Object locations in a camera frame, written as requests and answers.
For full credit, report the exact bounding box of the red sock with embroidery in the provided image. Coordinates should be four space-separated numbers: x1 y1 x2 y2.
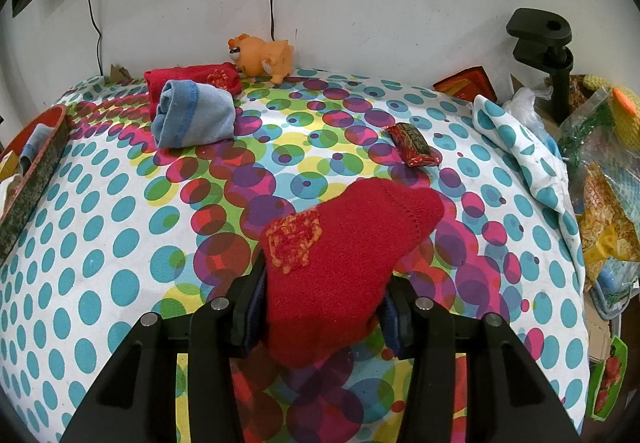
259 177 444 368

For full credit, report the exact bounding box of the yellow medicine box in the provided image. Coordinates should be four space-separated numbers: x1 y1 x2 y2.
0 150 21 182

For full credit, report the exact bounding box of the polka dot tablecloth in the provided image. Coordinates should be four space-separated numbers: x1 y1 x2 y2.
1 70 589 442

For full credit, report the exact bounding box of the red snack packet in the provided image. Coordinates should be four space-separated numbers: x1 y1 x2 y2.
384 122 442 168

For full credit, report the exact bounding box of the blue rolled sock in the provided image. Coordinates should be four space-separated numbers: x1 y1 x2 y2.
151 80 235 149

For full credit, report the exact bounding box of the strawberry print packet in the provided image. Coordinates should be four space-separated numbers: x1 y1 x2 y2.
587 336 628 421

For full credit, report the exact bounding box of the orange toy animal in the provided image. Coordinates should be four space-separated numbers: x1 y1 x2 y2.
228 33 294 85

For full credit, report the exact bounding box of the red gold box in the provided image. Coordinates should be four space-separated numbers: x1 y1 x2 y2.
434 66 498 103

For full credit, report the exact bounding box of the clear plastic bag clutter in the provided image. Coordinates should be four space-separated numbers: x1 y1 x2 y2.
504 74 639 321

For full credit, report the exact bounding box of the brown cardboard scrap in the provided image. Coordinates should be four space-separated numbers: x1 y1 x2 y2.
108 65 132 84

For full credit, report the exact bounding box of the round red tray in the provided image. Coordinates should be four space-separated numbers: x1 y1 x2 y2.
1 105 70 263

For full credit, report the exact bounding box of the light blue sock in tray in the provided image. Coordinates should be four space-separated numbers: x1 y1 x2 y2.
20 123 53 174

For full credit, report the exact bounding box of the black clamp stand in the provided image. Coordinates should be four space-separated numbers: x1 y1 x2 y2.
506 7 574 124

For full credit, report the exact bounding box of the black TV cable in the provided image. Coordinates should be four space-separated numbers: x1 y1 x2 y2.
82 0 106 77

